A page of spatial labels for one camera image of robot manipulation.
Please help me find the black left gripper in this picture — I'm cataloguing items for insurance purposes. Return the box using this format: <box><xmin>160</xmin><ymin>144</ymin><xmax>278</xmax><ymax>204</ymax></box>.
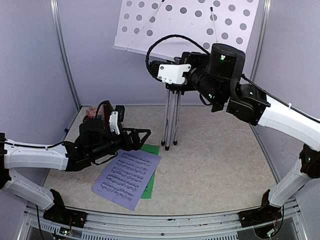
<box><xmin>89</xmin><ymin>127</ymin><xmax>151</xmax><ymax>161</ymax></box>

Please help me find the white sheet music page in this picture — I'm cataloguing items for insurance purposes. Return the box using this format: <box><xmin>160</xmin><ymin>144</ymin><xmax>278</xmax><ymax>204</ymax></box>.
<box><xmin>91</xmin><ymin>150</ymin><xmax>158</xmax><ymax>211</ymax></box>

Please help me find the white perforated music stand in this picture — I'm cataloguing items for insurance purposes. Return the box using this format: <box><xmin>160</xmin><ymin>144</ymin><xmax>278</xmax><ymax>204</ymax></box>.
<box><xmin>112</xmin><ymin>0</ymin><xmax>261</xmax><ymax>151</ymax></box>

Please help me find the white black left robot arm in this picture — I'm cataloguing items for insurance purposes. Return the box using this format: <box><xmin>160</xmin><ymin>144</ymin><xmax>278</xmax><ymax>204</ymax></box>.
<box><xmin>0</xmin><ymin>118</ymin><xmax>151</xmax><ymax>223</ymax></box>

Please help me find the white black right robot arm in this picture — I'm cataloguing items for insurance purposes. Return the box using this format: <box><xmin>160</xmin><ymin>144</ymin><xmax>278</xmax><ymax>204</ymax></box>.
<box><xmin>174</xmin><ymin>43</ymin><xmax>320</xmax><ymax>222</ymax></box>

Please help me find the green sheet music page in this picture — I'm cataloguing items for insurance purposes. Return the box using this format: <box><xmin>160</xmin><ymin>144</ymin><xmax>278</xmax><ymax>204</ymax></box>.
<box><xmin>140</xmin><ymin>144</ymin><xmax>161</xmax><ymax>199</ymax></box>

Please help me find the brown wooden metronome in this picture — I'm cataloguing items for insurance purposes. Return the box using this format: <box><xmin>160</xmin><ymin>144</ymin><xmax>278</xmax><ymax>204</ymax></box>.
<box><xmin>100</xmin><ymin>100</ymin><xmax>114</xmax><ymax>133</ymax></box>

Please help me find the dark round saucer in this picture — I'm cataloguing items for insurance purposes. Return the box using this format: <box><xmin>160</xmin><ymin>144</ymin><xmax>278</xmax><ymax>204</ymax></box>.
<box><xmin>82</xmin><ymin>115</ymin><xmax>91</xmax><ymax>123</ymax></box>

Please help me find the patterned ceramic bowl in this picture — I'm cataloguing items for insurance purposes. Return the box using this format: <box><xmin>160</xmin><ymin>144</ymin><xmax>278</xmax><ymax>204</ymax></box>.
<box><xmin>85</xmin><ymin>105</ymin><xmax>98</xmax><ymax>118</ymax></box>

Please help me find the black right camera cable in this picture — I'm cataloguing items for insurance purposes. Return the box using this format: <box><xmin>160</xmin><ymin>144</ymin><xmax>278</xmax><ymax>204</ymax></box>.
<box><xmin>145</xmin><ymin>35</ymin><xmax>211</xmax><ymax>76</ymax></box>

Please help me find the black camera cable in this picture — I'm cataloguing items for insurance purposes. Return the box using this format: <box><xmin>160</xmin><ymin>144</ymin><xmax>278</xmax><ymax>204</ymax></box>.
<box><xmin>145</xmin><ymin>35</ymin><xmax>211</xmax><ymax>76</ymax></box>
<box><xmin>95</xmin><ymin>101</ymin><xmax>107</xmax><ymax>121</ymax></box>

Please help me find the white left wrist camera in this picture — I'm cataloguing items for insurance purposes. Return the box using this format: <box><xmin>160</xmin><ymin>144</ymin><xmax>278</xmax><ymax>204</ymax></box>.
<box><xmin>109</xmin><ymin>111</ymin><xmax>120</xmax><ymax>135</ymax></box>

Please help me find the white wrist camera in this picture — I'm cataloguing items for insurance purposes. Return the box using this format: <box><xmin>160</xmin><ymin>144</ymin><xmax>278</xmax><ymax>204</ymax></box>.
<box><xmin>157</xmin><ymin>64</ymin><xmax>191</xmax><ymax>86</ymax></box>
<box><xmin>109</xmin><ymin>111</ymin><xmax>120</xmax><ymax>135</ymax></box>

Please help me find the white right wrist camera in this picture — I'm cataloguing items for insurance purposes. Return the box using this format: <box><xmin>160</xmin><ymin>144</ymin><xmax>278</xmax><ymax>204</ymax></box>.
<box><xmin>157</xmin><ymin>64</ymin><xmax>191</xmax><ymax>86</ymax></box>

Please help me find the black left camera cable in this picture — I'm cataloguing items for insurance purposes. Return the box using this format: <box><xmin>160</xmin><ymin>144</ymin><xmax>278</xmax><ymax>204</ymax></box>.
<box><xmin>95</xmin><ymin>101</ymin><xmax>107</xmax><ymax>121</ymax></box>

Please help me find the right aluminium frame post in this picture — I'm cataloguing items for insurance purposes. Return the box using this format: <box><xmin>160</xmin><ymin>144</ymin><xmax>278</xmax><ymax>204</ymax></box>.
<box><xmin>250</xmin><ymin>0</ymin><xmax>272</xmax><ymax>82</ymax></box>

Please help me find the aluminium frame post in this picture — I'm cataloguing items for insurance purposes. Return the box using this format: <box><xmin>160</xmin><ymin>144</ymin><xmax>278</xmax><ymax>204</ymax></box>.
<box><xmin>49</xmin><ymin>0</ymin><xmax>82</xmax><ymax>112</ymax></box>
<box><xmin>250</xmin><ymin>0</ymin><xmax>272</xmax><ymax>82</ymax></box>

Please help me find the left aluminium frame post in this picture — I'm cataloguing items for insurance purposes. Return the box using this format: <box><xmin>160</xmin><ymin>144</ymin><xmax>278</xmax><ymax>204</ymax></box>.
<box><xmin>49</xmin><ymin>0</ymin><xmax>82</xmax><ymax>112</ymax></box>

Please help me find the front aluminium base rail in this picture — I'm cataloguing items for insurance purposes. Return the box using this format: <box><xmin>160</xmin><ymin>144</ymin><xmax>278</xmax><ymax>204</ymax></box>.
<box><xmin>17</xmin><ymin>197</ymin><xmax>307</xmax><ymax>240</ymax></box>

